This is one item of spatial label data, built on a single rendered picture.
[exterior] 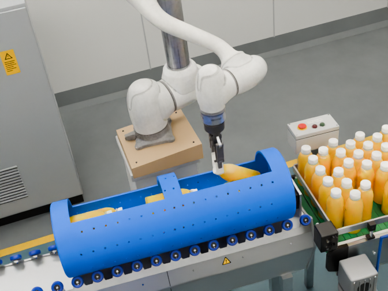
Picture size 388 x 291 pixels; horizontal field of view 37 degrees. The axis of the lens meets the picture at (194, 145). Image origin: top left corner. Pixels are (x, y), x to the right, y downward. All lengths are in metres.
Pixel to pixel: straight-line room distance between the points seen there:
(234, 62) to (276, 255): 0.80
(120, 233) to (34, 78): 1.55
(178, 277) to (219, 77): 0.81
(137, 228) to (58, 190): 1.85
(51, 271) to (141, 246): 0.43
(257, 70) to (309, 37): 3.41
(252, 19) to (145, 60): 0.98
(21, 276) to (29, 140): 1.39
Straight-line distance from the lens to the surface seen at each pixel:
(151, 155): 2.52
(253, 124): 4.42
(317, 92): 4.77
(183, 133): 2.60
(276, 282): 2.79
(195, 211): 2.07
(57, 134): 3.61
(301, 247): 2.37
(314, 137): 2.54
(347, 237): 2.36
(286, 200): 2.15
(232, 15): 5.02
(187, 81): 2.51
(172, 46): 2.43
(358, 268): 2.31
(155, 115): 2.50
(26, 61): 3.34
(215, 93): 1.94
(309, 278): 3.26
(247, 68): 2.02
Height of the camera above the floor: 2.62
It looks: 38 degrees down
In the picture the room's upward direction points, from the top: 8 degrees counter-clockwise
